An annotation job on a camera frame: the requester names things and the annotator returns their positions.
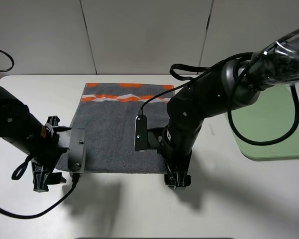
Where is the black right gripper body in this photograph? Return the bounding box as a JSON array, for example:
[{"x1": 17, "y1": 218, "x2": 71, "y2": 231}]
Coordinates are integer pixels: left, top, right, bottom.
[{"x1": 147, "y1": 126, "x2": 192, "y2": 179}]

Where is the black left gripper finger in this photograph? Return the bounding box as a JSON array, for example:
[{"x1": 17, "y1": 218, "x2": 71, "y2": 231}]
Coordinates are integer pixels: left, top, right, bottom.
[{"x1": 32, "y1": 163, "x2": 66, "y2": 193}]

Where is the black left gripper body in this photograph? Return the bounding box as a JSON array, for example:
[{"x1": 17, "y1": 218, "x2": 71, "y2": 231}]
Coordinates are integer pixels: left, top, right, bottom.
[{"x1": 31, "y1": 116, "x2": 71, "y2": 173}]

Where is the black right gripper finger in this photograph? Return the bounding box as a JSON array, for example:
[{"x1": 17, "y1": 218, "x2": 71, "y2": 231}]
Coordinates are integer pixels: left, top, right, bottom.
[{"x1": 164, "y1": 172, "x2": 191, "y2": 190}]

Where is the grey towel with orange pattern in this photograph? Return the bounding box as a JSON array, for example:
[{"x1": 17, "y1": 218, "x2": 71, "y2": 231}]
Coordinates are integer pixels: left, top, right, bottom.
[{"x1": 55, "y1": 83, "x2": 175, "y2": 174}]

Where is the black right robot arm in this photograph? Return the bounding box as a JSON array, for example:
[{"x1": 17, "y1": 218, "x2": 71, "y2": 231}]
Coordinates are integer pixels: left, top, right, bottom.
[{"x1": 158, "y1": 29, "x2": 299, "y2": 190}]

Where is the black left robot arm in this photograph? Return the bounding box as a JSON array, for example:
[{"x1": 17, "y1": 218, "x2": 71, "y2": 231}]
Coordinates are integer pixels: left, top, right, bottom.
[{"x1": 0, "y1": 86, "x2": 70, "y2": 192}]

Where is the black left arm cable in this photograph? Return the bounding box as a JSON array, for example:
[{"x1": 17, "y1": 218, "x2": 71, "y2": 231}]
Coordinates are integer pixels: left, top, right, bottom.
[{"x1": 0, "y1": 49, "x2": 80, "y2": 220}]

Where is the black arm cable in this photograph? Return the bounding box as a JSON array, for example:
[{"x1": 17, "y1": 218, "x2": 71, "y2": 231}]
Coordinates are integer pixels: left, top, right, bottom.
[
  {"x1": 0, "y1": 49, "x2": 80, "y2": 220},
  {"x1": 138, "y1": 39, "x2": 299, "y2": 146}
]

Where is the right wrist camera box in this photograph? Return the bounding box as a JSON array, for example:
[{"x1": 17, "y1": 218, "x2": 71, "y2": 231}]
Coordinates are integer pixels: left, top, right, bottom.
[{"x1": 134, "y1": 115, "x2": 148, "y2": 151}]

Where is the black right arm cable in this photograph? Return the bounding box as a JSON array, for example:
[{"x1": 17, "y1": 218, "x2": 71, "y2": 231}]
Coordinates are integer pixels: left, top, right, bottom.
[{"x1": 138, "y1": 39, "x2": 299, "y2": 146}]

